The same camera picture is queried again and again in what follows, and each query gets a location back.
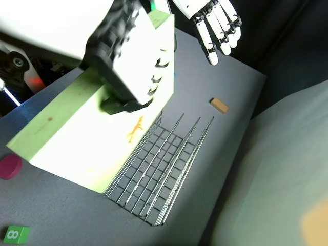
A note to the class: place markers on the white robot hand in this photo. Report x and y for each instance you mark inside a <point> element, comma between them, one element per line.
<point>51,28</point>
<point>217,28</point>

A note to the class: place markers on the magenta round disc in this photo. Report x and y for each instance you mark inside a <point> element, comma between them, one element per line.
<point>9,166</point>

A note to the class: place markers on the tan wooden block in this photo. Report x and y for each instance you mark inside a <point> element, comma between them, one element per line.
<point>219,104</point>

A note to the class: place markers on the white table leg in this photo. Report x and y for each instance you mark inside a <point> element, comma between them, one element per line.
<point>30,76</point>

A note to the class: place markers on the grey table cloth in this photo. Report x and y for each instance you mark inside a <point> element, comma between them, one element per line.
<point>64,212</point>

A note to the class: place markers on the green number eight block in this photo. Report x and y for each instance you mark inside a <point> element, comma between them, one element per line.
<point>15,234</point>

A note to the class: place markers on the light green book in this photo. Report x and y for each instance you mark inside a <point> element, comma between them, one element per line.
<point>77,143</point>

